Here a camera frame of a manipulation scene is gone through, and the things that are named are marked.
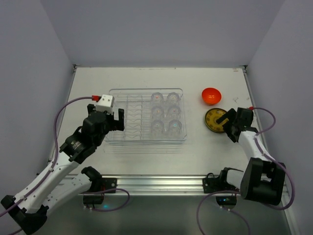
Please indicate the orange plastic bowl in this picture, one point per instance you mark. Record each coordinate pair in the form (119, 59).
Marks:
(211, 96)

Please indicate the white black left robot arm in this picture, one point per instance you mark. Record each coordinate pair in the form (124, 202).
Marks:
(31, 207)

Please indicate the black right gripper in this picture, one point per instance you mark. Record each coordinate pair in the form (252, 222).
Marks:
(234, 125)

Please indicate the clear glass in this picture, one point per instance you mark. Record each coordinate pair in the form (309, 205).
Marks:
(157, 99)
(173, 113)
(174, 129)
(157, 113)
(173, 98)
(157, 129)

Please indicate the brown patterned plate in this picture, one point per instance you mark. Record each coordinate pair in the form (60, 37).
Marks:
(211, 118)

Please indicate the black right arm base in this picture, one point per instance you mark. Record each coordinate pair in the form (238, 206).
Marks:
(212, 183)

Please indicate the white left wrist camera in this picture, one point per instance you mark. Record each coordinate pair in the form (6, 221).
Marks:
(105, 104)

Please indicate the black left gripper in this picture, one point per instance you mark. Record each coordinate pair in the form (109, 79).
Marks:
(112, 120)

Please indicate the clear plastic dish tray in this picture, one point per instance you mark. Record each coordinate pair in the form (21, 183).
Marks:
(146, 94)

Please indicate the aluminium mounting rail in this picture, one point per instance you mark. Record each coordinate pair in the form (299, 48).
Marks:
(159, 183)

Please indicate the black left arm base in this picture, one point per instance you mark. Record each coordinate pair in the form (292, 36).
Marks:
(100, 184)

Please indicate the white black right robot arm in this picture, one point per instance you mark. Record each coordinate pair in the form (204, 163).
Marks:
(263, 179)

